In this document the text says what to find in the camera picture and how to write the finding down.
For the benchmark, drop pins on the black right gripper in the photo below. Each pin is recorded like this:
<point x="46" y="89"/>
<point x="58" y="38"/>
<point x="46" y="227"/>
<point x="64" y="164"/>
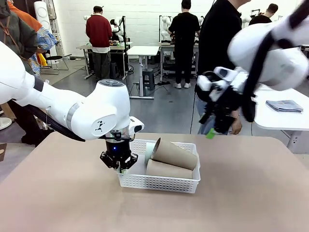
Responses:
<point x="224" y="101"/>

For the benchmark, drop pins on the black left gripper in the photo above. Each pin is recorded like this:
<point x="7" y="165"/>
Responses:
<point x="117" y="146"/>

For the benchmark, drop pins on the mint green plastic cup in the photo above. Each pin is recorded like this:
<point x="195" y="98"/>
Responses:
<point x="149" y="152"/>

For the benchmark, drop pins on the white perforated plastic basket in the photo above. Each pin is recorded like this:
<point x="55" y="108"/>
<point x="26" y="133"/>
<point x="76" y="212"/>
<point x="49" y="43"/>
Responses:
<point x="157" y="184"/>

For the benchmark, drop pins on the light blue cloth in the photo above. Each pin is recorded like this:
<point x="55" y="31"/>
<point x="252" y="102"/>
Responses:
<point x="285" y="106"/>

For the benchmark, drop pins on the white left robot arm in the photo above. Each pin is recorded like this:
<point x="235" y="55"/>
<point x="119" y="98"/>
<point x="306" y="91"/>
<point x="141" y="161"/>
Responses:
<point x="48" y="101"/>

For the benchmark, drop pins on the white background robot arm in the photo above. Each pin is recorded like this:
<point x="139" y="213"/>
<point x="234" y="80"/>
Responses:
<point x="117" y="26"/>
<point x="166" y="26"/>

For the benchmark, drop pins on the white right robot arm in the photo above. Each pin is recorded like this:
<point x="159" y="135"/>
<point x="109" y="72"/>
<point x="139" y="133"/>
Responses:
<point x="277" y="53"/>

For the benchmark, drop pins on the person's right hand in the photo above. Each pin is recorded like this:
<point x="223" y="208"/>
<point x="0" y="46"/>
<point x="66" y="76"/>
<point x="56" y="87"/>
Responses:
<point x="237" y="126"/>

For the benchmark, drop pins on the white table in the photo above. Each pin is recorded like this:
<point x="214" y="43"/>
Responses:
<point x="282" y="120"/>

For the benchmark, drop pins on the black power strip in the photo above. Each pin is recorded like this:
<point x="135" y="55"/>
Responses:
<point x="163" y="83"/>

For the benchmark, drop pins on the grey plastic stool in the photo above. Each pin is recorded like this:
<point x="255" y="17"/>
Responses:
<point x="148" y="79"/>

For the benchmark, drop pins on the person in black shirt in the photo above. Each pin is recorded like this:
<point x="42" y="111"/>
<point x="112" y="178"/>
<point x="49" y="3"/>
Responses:
<point x="217" y="36"/>

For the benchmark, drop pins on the dark plastic stool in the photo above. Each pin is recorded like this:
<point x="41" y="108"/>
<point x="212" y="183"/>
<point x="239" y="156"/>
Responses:
<point x="115" y="70"/>

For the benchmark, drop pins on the person in black t-shirt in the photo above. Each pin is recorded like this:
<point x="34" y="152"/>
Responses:
<point x="184" y="26"/>

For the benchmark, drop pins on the white standing desk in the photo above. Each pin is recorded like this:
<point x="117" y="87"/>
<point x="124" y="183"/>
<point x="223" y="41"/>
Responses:
<point x="143" y="50"/>

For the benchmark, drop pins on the wooden top work desk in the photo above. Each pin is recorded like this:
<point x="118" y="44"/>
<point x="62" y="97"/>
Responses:
<point x="120" y="47"/>

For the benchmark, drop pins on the person in black jacket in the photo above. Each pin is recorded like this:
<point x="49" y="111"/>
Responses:
<point x="263" y="19"/>

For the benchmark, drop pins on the dark brown board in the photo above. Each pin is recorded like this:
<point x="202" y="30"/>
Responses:
<point x="3" y="149"/>

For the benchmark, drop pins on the black chair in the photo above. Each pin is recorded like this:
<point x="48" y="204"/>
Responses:
<point x="54" y="58"/>

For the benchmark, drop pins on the person in red sweater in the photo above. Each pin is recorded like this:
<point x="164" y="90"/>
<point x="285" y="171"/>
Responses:
<point x="99" y="31"/>

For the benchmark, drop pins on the mannequin in blue patterned shirt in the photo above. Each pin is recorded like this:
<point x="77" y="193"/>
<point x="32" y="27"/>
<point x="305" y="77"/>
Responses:
<point x="46" y="38"/>

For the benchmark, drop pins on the mannequin in green puffer jacket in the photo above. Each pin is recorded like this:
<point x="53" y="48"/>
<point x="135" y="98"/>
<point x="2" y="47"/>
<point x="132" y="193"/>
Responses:
<point x="14" y="36"/>

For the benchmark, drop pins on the white tower fan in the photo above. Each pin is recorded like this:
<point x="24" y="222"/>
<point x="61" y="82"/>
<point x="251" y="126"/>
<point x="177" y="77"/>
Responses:
<point x="43" y="14"/>

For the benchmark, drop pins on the mannequin in orange outfit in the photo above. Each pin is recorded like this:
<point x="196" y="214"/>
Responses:
<point x="26" y="19"/>

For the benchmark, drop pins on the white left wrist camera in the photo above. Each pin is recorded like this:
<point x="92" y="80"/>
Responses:
<point x="137" y="125"/>

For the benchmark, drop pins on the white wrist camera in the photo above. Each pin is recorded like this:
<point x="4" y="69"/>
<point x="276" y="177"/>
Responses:
<point x="229" y="77"/>
<point x="137" y="125"/>

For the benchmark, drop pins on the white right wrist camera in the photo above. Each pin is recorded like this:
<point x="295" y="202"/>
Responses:
<point x="229" y="77"/>

